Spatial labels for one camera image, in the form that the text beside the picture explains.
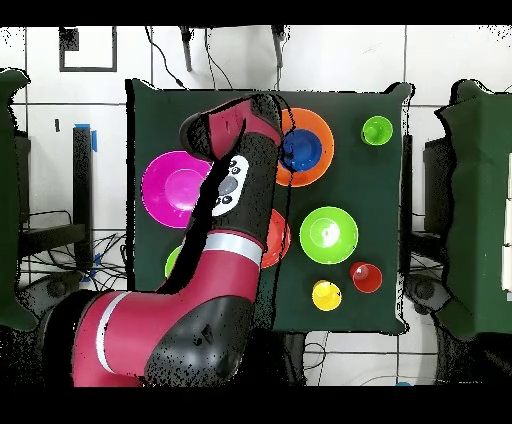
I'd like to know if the small blue plastic bowl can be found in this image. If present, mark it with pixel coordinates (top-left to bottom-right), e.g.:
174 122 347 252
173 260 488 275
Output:
278 128 324 173

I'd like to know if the red-orange plastic bowl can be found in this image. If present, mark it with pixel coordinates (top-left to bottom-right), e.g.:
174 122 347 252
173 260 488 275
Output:
261 208 292 270

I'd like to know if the green plastic bowl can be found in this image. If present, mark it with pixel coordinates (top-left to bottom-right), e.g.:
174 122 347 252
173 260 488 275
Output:
298 206 360 266
164 244 183 279

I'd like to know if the large pink plastic bowl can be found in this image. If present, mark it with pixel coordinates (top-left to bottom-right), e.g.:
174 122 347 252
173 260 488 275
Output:
140 150 213 230

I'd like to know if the dark green table cloth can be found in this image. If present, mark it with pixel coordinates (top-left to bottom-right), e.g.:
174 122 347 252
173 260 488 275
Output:
124 77 413 333

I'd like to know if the yellow plastic cup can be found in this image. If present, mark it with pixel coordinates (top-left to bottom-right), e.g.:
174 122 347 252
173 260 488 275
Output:
311 279 343 312

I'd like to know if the large orange plastic bowl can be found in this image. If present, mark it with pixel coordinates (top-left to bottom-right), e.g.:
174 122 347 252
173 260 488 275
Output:
275 107 336 188

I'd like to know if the orange-red plastic cup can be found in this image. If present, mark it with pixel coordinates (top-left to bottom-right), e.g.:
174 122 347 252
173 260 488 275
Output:
349 261 384 294

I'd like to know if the green plastic cup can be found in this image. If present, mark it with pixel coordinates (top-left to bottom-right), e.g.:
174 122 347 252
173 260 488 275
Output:
360 115 394 146

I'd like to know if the black tripod leg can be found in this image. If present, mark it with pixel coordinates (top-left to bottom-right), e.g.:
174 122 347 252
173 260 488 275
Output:
270 25 288 69
178 25 195 73

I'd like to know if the blue tape strip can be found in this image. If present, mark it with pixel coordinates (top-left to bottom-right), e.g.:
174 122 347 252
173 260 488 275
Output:
73 122 98 153

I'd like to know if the black metal stand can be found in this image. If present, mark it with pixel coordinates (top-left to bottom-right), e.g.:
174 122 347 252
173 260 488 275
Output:
17 125 95 273
401 135 453 261

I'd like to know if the neighbouring green table cloth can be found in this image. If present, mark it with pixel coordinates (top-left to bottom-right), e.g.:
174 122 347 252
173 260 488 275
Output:
435 78 512 341
0 67 39 333

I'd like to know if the black cable with plug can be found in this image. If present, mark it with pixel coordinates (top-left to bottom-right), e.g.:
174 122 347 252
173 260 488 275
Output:
144 25 187 90

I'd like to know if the tangle of black cables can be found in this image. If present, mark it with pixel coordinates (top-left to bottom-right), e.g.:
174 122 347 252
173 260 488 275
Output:
19 231 129 293

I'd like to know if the black square floor frame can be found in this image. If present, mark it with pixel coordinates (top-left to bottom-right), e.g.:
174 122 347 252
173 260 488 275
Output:
58 25 118 73

